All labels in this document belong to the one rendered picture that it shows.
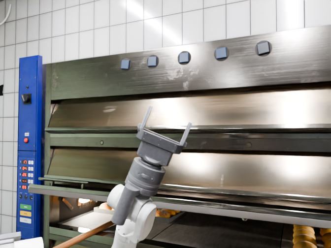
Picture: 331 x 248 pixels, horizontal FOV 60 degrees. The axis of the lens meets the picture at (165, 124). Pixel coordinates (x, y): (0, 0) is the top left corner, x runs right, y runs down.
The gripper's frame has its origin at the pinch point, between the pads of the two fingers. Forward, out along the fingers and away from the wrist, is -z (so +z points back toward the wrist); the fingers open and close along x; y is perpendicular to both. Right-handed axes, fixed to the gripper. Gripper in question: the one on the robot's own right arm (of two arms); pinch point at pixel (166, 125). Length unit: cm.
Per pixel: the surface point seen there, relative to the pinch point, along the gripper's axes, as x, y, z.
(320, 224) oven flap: -58, 17, 12
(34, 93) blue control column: 76, 90, 21
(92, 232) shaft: 13, 65, 71
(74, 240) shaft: 18, 54, 71
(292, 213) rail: -51, 21, 13
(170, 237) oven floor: -24, 65, 58
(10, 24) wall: 112, 109, -11
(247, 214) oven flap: -39, 27, 21
